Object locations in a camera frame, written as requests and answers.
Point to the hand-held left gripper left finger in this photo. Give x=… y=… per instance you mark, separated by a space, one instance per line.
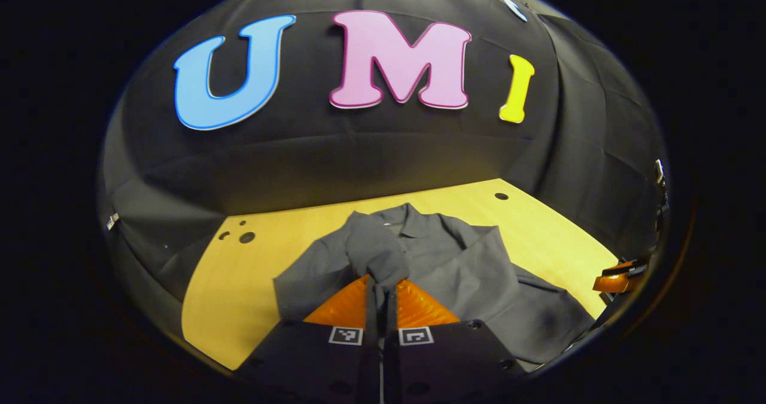
x=317 y=362

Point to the grey polo shirt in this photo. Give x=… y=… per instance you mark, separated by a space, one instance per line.
x=467 y=272

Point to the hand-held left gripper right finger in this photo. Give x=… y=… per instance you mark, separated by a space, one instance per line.
x=443 y=362

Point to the black backdrop cloth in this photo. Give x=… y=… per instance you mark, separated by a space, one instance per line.
x=359 y=152

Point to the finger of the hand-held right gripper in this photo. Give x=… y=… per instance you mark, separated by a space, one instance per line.
x=610 y=282

